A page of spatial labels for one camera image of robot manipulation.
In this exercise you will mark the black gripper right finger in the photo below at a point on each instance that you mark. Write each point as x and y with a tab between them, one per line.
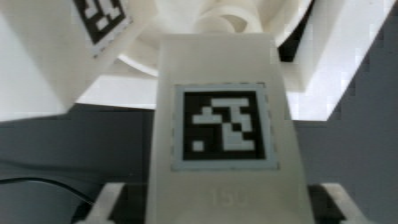
333	205

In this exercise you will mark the white right fence rail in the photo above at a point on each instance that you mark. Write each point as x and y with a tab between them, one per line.
343	25

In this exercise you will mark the white stool leg with tag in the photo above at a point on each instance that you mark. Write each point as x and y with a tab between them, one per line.
63	38

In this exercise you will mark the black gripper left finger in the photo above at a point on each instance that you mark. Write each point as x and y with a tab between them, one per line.
120	205

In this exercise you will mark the white front fence rail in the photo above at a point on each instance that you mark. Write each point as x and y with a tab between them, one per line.
121	91

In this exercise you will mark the white stool leg block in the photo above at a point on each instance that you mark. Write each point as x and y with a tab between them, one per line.
226	174

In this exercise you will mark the white fence rail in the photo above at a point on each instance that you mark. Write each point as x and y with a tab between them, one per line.
121	91
343	25

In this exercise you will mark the white round stool seat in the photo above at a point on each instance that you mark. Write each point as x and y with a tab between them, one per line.
189	16

